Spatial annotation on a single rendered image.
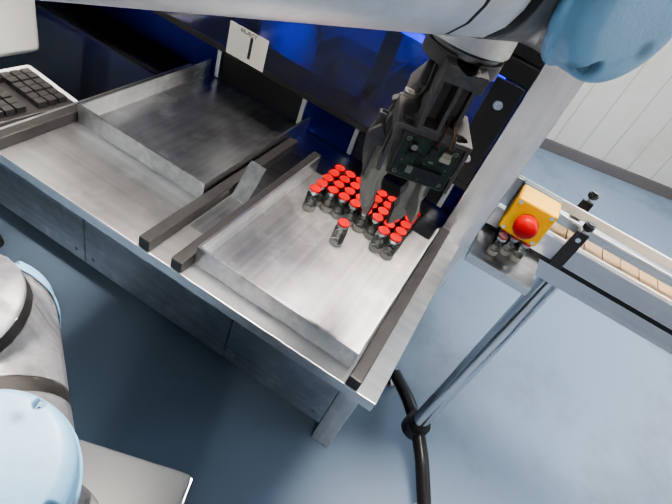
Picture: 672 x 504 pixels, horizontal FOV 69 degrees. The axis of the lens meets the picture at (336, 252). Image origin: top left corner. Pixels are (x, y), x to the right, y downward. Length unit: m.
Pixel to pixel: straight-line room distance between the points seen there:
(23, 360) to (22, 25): 0.90
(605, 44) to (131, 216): 0.65
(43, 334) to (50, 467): 0.13
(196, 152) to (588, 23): 0.75
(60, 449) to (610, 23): 0.42
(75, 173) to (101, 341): 0.92
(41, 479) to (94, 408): 1.16
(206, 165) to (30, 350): 0.49
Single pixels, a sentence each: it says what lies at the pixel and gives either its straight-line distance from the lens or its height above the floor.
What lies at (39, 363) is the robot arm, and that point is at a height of 0.99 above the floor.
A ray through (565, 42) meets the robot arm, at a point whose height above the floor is 1.36.
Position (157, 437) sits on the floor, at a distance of 1.54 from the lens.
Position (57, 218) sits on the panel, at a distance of 1.75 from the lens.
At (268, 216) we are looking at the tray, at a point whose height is 0.88.
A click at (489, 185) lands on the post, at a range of 0.87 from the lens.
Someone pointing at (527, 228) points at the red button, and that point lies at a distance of 0.85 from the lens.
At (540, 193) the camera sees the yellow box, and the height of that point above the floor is 1.03.
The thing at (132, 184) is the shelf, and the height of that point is 0.88.
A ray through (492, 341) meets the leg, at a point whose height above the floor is 0.59.
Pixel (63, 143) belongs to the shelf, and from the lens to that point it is 0.90.
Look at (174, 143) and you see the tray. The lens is 0.92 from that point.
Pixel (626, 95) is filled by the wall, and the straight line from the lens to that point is 3.97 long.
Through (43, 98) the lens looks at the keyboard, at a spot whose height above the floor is 0.83.
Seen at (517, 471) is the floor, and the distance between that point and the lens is 1.90.
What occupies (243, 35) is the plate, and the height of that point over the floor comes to 1.04.
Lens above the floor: 1.41
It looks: 41 degrees down
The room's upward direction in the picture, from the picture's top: 24 degrees clockwise
